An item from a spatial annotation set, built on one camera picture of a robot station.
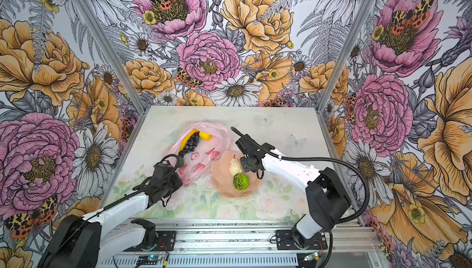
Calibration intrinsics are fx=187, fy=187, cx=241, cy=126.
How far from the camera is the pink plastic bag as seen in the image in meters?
0.91

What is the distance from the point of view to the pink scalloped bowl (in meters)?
0.85

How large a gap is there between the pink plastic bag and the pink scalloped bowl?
25mm
